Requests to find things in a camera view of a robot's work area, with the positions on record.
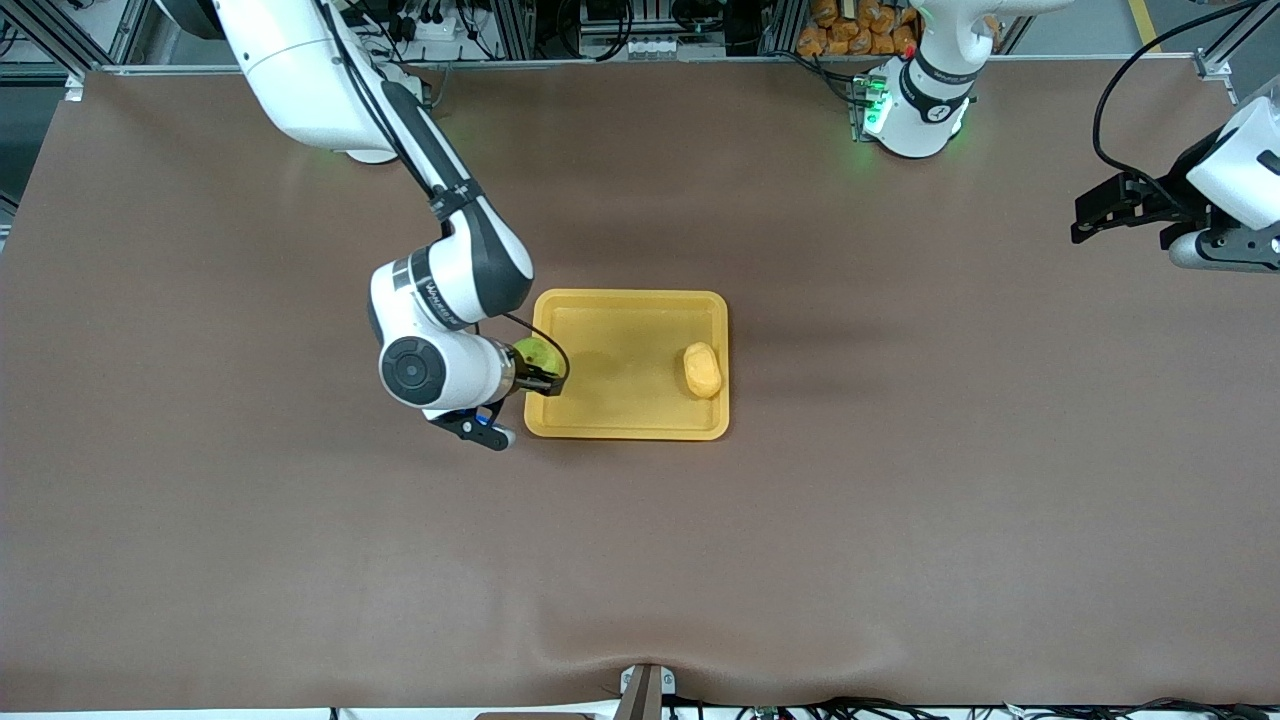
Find brown table mat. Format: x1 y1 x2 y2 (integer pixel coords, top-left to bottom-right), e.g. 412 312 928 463
0 58 1280 713

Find grey front camera mount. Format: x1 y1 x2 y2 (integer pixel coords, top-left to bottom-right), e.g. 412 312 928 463
617 663 678 720

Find yellow plastic tray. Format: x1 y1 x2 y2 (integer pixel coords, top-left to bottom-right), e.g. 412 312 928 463
523 288 731 442

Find green apple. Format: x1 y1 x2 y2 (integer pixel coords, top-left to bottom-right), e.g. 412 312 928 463
511 337 564 375

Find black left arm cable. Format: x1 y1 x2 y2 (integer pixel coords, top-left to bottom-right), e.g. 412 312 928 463
1091 0 1263 196

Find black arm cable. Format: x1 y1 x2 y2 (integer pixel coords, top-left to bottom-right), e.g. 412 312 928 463
318 0 572 397
1091 0 1263 196

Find yellow potato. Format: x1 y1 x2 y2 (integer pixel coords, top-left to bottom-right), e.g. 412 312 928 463
682 341 724 400

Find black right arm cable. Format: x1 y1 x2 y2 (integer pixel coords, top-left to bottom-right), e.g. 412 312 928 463
318 0 572 397

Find white power strip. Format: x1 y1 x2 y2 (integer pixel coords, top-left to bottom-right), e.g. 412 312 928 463
392 8 479 47

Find aluminium table edge rail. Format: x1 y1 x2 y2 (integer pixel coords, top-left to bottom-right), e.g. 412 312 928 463
95 52 1201 77

